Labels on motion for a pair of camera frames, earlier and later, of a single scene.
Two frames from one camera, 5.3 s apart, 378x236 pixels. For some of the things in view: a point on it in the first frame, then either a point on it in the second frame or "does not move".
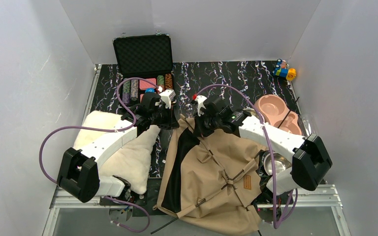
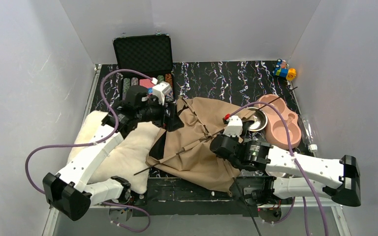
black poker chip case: x=144 y=64 does not move
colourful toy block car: x=282 y=70 does not move
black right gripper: x=203 y=124 → x=225 y=143
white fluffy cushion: x=131 y=162 does not move
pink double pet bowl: x=274 y=112 does not move
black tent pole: x=175 y=218 → x=215 y=133
